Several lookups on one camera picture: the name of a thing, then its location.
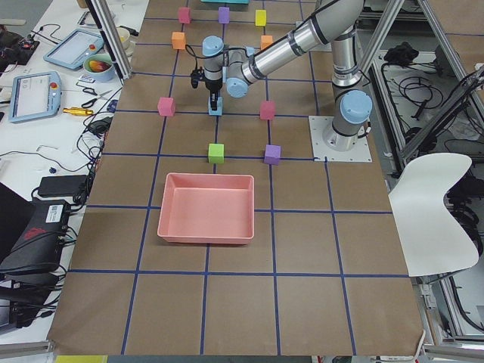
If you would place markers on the gold metal cylinder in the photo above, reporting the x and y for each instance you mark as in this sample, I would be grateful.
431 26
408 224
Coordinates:
78 111

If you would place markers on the purple block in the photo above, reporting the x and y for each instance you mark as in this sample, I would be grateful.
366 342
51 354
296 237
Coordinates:
272 154
224 15

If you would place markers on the orange block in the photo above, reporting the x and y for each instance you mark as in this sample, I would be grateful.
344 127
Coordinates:
266 41
178 40

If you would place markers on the black computer box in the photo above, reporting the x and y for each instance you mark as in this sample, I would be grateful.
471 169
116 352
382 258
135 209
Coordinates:
31 237

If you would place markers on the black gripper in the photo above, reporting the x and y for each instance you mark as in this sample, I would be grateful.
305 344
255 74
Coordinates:
212 86

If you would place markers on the pink right block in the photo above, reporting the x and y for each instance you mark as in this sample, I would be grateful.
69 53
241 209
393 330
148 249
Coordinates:
267 110

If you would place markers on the pink left block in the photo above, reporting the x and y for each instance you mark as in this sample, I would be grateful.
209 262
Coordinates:
166 106

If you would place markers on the far teach pendant tablet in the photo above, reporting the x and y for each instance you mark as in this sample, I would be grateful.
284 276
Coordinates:
71 52

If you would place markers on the black handled scissors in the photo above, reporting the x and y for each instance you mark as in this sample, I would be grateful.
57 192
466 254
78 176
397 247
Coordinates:
95 96

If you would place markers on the white cup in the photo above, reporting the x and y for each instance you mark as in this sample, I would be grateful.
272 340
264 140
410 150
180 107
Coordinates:
124 37

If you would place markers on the near teach pendant tablet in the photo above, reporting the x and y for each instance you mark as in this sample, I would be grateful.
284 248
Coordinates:
36 96

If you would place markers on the pink block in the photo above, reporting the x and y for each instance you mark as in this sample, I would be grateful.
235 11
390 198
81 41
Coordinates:
166 106
184 15
267 110

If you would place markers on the light blue bowl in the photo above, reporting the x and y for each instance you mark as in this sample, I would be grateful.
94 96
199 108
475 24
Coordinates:
99 67

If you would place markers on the yellow far block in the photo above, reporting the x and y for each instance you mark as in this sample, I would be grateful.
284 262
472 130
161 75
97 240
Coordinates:
260 17

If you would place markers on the black power adapter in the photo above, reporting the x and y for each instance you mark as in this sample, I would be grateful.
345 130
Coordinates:
61 186

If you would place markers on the teach pendant tablet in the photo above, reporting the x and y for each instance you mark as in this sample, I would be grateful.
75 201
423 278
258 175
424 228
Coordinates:
71 52
36 96

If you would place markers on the green block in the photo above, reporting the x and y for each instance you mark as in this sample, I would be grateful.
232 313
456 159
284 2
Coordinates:
216 153

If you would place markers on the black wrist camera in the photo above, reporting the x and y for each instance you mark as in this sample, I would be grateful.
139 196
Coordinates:
197 76

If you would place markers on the light blue block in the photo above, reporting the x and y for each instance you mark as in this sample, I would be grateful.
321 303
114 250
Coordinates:
219 107

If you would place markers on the pink plastic tray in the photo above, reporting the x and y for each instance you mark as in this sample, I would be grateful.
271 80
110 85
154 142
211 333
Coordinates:
207 209

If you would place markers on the white chair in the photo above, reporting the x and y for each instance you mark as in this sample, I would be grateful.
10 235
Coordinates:
433 242

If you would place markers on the orange right block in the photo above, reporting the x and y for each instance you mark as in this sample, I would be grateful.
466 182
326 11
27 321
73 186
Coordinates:
266 41

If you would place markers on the purple near block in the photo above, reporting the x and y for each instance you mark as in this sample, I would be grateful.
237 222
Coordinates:
272 154

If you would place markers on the purple far block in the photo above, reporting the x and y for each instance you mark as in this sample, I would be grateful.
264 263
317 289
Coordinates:
224 15

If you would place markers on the pink far block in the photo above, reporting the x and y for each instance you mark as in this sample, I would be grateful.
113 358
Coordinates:
184 15

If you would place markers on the aluminium frame post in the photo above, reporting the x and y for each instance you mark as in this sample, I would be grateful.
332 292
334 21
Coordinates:
104 22

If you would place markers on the orange left block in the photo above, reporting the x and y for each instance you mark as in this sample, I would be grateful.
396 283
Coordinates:
178 40

